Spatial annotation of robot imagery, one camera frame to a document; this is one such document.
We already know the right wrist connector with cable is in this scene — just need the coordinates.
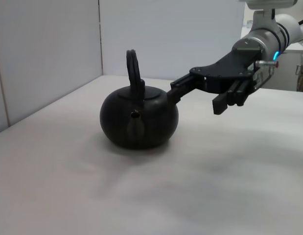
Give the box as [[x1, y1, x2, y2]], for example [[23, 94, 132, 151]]
[[255, 60, 280, 69]]

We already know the black round teapot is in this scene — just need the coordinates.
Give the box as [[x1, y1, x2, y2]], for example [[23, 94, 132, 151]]
[[99, 48, 179, 150]]

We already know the grey background equipment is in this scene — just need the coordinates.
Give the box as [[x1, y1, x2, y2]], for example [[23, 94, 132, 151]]
[[294, 64, 303, 93]]

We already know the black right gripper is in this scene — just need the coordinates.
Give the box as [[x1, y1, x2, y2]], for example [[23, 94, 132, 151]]
[[167, 50, 275, 115]]

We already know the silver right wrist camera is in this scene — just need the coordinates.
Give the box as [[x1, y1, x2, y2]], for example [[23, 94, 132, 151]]
[[236, 0, 299, 31]]

